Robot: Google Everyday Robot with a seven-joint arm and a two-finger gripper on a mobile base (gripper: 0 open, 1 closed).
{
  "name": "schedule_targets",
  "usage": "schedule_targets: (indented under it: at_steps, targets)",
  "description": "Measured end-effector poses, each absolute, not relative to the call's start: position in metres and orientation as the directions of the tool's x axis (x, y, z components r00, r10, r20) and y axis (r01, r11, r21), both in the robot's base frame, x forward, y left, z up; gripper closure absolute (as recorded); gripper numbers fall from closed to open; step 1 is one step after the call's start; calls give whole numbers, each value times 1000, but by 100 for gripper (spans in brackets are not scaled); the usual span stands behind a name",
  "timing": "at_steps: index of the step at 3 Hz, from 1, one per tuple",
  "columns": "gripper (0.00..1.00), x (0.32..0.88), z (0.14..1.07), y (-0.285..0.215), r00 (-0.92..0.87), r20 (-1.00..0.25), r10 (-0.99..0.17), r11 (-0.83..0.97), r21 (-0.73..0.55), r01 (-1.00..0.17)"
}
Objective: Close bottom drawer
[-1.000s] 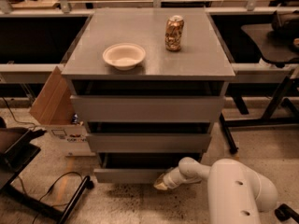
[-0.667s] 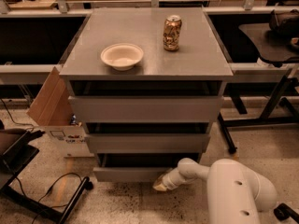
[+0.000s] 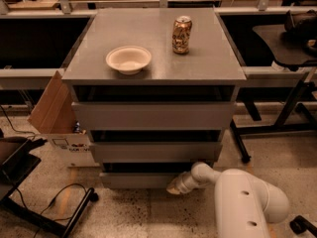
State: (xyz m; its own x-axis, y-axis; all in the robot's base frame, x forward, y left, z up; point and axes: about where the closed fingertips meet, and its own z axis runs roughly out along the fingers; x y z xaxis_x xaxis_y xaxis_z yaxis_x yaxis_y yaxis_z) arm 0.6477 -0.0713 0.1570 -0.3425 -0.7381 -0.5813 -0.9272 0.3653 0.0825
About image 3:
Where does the grey middle drawer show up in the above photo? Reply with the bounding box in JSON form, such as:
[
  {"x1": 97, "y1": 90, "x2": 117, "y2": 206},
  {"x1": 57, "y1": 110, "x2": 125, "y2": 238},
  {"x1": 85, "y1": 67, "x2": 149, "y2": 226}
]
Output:
[{"x1": 90, "y1": 130, "x2": 222, "y2": 163}]

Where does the grey bottom drawer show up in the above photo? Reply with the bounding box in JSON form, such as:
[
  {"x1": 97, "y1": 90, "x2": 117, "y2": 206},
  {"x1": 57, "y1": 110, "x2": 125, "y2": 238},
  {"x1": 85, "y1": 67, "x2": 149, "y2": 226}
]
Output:
[{"x1": 99, "y1": 163, "x2": 194, "y2": 189}]

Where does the white paper bowl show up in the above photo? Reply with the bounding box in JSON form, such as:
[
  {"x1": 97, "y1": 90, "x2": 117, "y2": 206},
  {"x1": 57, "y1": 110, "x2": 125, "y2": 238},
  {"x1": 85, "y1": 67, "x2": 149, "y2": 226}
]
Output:
[{"x1": 106, "y1": 46, "x2": 152, "y2": 75}]

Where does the grey drawer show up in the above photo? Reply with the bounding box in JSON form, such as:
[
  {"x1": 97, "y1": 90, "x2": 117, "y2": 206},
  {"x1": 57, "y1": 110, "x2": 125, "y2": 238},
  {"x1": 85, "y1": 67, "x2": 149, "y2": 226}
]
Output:
[
  {"x1": 99, "y1": 163, "x2": 194, "y2": 189},
  {"x1": 90, "y1": 130, "x2": 222, "y2": 163},
  {"x1": 72, "y1": 85, "x2": 236, "y2": 130}
]

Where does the metal railing frame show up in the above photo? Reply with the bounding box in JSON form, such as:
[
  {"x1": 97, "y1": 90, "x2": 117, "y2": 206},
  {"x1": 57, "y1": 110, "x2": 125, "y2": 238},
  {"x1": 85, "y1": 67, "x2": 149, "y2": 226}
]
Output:
[{"x1": 1, "y1": 0, "x2": 310, "y2": 89}]

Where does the grey top drawer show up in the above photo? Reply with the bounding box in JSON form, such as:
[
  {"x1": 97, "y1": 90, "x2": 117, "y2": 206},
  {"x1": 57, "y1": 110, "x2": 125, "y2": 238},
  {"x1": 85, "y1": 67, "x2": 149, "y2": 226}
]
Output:
[{"x1": 72, "y1": 85, "x2": 236, "y2": 130}]

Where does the black stand left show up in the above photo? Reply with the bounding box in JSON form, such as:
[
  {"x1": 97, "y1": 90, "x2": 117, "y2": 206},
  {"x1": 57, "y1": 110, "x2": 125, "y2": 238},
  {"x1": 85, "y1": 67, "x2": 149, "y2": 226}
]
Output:
[{"x1": 0, "y1": 128, "x2": 100, "y2": 238}]

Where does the white gripper with foam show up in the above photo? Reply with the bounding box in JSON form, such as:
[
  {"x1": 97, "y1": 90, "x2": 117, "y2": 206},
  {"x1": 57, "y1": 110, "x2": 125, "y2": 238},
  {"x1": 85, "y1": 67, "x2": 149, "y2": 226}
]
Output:
[{"x1": 166, "y1": 172, "x2": 198, "y2": 195}]

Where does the brown cardboard box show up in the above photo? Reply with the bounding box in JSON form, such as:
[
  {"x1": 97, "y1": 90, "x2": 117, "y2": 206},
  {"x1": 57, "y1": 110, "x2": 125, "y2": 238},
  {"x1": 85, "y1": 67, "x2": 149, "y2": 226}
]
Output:
[{"x1": 28, "y1": 71, "x2": 98, "y2": 167}]

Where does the black side table right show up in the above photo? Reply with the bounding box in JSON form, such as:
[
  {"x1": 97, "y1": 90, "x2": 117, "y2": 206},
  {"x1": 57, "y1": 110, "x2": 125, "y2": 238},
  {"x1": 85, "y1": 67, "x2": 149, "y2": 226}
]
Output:
[{"x1": 230, "y1": 25, "x2": 317, "y2": 164}]

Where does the gold soda can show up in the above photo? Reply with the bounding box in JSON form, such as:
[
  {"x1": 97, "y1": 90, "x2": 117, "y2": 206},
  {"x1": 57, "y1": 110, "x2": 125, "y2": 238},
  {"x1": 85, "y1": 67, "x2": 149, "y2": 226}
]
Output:
[{"x1": 172, "y1": 15, "x2": 192, "y2": 55}]

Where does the grey drawer cabinet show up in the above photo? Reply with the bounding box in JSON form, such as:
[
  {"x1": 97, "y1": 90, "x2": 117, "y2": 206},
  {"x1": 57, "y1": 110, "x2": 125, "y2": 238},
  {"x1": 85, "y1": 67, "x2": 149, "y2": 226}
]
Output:
[{"x1": 62, "y1": 8, "x2": 246, "y2": 188}]

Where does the black cable on floor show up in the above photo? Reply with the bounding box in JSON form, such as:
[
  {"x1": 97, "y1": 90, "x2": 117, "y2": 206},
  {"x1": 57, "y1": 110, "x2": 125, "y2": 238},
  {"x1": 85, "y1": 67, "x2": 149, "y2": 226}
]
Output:
[{"x1": 16, "y1": 182, "x2": 88, "y2": 238}]

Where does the black caster bottom right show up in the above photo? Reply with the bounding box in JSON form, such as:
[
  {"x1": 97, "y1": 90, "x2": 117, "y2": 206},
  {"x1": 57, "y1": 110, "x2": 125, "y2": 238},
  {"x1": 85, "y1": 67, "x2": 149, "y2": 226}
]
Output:
[{"x1": 289, "y1": 215, "x2": 317, "y2": 238}]

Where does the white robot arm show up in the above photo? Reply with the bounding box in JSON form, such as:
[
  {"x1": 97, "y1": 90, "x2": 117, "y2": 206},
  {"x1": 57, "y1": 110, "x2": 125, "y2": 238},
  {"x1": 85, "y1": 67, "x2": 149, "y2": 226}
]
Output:
[{"x1": 166, "y1": 162, "x2": 290, "y2": 238}]

